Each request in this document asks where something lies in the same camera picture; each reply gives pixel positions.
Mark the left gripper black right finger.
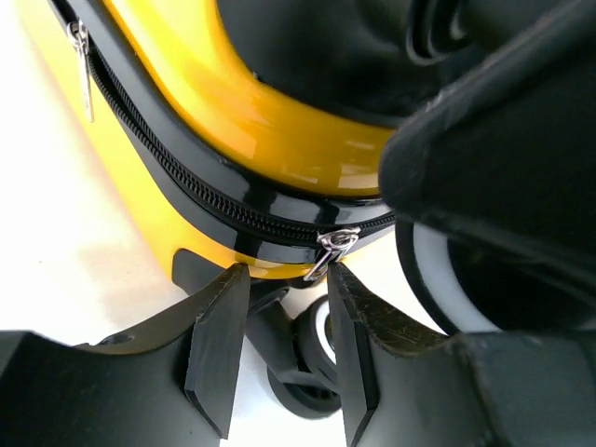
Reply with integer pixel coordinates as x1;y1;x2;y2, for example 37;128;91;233
328;264;595;446

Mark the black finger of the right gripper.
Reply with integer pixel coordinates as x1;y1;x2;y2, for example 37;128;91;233
379;1;595;292

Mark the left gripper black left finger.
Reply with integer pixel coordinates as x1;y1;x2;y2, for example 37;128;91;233
1;264;251;446

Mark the yellow suitcase with grey lining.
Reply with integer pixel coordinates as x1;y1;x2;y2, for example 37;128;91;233
27;0;596;420

